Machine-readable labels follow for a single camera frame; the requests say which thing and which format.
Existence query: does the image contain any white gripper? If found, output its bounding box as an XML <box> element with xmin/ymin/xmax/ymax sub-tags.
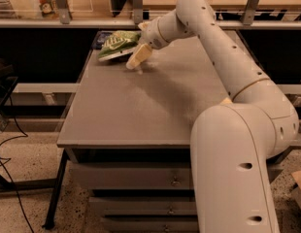
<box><xmin>126</xmin><ymin>18</ymin><xmax>168</xmax><ymax>70</ymax></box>

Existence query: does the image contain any green jalapeno chip bag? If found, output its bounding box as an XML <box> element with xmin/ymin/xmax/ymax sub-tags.
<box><xmin>98</xmin><ymin>30</ymin><xmax>141</xmax><ymax>61</ymax></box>

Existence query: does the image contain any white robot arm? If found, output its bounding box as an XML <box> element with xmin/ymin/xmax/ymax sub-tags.
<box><xmin>126</xmin><ymin>0</ymin><xmax>299</xmax><ymax>233</ymax></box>

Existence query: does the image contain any grey drawer cabinet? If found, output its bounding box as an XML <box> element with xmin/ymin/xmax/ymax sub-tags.
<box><xmin>58</xmin><ymin>37</ymin><xmax>228</xmax><ymax>221</ymax></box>

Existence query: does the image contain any top grey drawer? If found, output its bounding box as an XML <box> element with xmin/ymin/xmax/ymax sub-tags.
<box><xmin>72</xmin><ymin>162</ymin><xmax>197</xmax><ymax>190</ymax></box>

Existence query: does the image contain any grey drawer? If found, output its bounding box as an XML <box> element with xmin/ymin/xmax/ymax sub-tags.
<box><xmin>89</xmin><ymin>197</ymin><xmax>196</xmax><ymax>216</ymax></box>
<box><xmin>72</xmin><ymin>162</ymin><xmax>197</xmax><ymax>190</ymax></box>
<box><xmin>101</xmin><ymin>216</ymin><xmax>199</xmax><ymax>233</ymax></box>

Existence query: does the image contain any middle grey drawer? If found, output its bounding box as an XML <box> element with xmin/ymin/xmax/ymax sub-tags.
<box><xmin>89</xmin><ymin>197</ymin><xmax>196</xmax><ymax>216</ymax></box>

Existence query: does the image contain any bottom grey drawer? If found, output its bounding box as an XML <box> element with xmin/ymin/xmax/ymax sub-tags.
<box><xmin>101</xmin><ymin>216</ymin><xmax>199</xmax><ymax>233</ymax></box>

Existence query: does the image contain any black table leg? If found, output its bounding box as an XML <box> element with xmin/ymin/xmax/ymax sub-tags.
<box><xmin>43</xmin><ymin>151</ymin><xmax>68</xmax><ymax>230</ymax></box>

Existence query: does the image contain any cardboard box on floor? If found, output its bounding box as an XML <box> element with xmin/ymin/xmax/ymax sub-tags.
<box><xmin>291</xmin><ymin>170</ymin><xmax>301</xmax><ymax>210</ymax></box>

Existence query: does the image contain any middle metal shelf bracket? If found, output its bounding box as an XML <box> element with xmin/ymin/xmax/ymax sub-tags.
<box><xmin>133</xmin><ymin>0</ymin><xmax>143</xmax><ymax>24</ymax></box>

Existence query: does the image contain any left metal shelf bracket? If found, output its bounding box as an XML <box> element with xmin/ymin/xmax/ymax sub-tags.
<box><xmin>55</xmin><ymin>0</ymin><xmax>71</xmax><ymax>24</ymax></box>

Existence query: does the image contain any black floor cable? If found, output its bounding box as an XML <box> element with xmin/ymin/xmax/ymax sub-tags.
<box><xmin>0</xmin><ymin>94</ymin><xmax>36</xmax><ymax>233</ymax></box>

